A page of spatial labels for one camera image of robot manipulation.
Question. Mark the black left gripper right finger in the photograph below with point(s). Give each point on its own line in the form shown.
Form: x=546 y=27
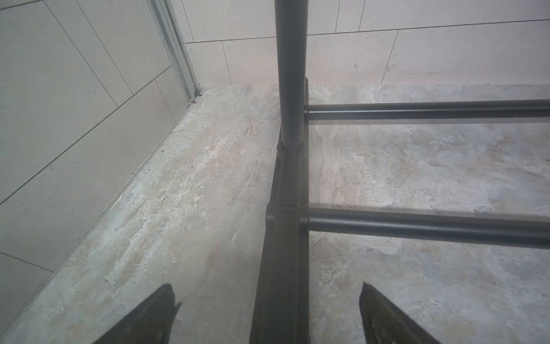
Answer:
x=384 y=322

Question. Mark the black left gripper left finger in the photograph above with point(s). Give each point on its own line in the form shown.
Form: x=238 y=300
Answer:
x=149 y=322

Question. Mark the black metal clothes rack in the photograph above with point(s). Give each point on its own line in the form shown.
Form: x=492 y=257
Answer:
x=281 y=309

